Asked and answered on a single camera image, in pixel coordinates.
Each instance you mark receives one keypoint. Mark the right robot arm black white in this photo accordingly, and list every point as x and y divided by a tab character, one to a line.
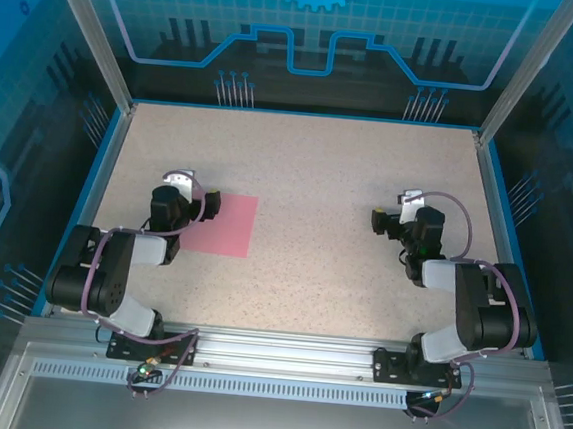
474	301

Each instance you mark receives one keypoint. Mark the blue table border strip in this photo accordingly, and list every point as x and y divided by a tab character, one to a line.
83	207
513	244

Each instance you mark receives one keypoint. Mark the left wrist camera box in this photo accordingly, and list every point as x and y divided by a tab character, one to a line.
179	181

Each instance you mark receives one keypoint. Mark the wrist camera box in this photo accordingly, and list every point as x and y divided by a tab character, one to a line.
412	205
179	181

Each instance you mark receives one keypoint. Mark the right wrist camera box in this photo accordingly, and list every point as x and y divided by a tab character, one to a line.
412	205

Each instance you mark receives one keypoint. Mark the aluminium table side rail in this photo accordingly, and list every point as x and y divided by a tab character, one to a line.
95	208
499	243

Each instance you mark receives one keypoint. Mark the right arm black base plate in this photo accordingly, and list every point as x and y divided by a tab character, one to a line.
384	366

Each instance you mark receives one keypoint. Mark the blue printed enclosure panel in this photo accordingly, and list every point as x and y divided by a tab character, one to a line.
11	150
303	25
569	199

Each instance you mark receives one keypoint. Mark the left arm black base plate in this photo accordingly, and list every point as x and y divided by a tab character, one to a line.
119	348

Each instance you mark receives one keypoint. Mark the wide aluminium mounting rail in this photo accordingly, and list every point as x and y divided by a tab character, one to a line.
279	349

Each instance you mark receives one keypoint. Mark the aluminium frame post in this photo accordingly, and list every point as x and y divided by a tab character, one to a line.
526	75
96	37

